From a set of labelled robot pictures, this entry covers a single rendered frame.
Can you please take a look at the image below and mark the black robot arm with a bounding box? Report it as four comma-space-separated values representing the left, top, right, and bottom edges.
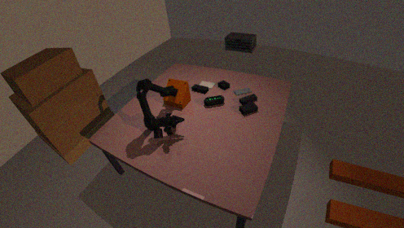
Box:
136, 79, 178, 138

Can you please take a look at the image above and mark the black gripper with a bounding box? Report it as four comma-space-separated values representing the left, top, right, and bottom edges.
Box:
160, 113, 184, 129

